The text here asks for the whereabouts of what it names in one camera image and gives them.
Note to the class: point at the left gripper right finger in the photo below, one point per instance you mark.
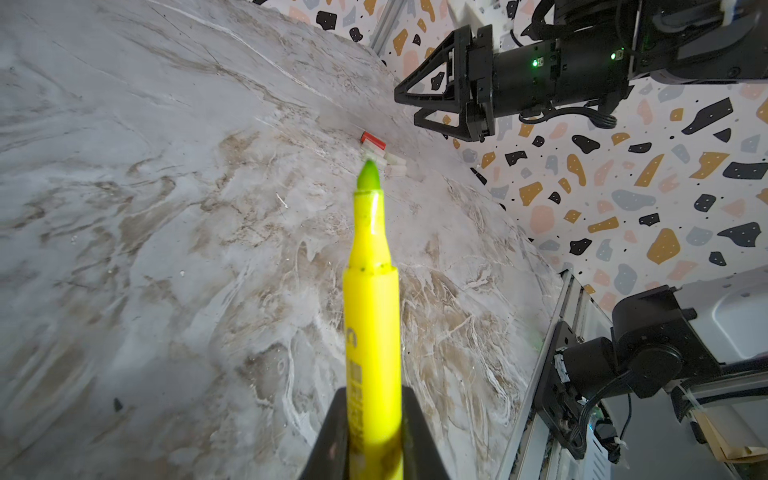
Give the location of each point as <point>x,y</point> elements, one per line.
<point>421,457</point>

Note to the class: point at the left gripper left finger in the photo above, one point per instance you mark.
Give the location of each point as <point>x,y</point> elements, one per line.
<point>329,457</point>

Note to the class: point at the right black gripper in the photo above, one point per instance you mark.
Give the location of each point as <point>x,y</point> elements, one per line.
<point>585,73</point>

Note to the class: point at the yellow highlighter pen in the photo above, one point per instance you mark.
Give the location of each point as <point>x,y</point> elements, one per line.
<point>371,309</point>

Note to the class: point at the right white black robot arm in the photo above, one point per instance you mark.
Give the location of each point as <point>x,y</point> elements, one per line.
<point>673,42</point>

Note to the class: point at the red pen cap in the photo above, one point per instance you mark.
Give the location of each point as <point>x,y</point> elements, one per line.
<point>372,142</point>

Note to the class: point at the clear pen cap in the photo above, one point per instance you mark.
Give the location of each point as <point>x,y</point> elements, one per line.
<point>388,164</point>

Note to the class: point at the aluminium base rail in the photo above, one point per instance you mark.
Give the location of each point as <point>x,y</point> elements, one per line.
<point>532,451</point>

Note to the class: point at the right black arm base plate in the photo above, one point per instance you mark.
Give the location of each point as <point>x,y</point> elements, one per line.
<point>572,374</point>

